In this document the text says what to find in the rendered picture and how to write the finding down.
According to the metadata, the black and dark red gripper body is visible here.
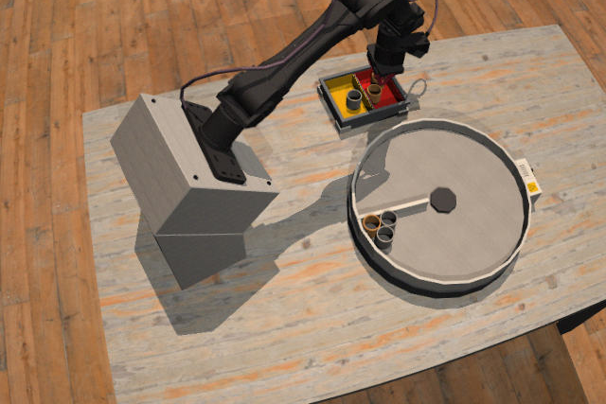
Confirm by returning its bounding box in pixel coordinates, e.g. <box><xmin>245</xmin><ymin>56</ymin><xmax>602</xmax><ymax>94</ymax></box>
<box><xmin>366</xmin><ymin>41</ymin><xmax>404</xmax><ymax>78</ymax></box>

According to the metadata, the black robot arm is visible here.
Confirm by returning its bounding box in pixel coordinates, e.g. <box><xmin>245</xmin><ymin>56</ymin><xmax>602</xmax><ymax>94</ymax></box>
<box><xmin>181</xmin><ymin>0</ymin><xmax>430</xmax><ymax>184</ymax></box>

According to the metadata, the grey metal bushing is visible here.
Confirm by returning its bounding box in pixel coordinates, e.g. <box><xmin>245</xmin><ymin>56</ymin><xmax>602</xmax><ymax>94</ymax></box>
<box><xmin>374</xmin><ymin>226</ymin><xmax>395</xmax><ymax>250</ymax></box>
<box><xmin>380</xmin><ymin>210</ymin><xmax>398</xmax><ymax>231</ymax></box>
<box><xmin>346</xmin><ymin>90</ymin><xmax>362</xmax><ymax>110</ymax></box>

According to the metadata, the bronze bushing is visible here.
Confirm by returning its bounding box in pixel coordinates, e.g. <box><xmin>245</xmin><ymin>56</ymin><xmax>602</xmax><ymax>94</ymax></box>
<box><xmin>362</xmin><ymin>215</ymin><xmax>381</xmax><ymax>238</ymax></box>
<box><xmin>366</xmin><ymin>84</ymin><xmax>382</xmax><ymax>105</ymax></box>
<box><xmin>370</xmin><ymin>73</ymin><xmax>384</xmax><ymax>89</ymax></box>

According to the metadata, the yellow bin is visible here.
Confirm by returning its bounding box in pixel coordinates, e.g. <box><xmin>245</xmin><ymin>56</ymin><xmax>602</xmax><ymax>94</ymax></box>
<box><xmin>326</xmin><ymin>74</ymin><xmax>373</xmax><ymax>118</ymax></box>

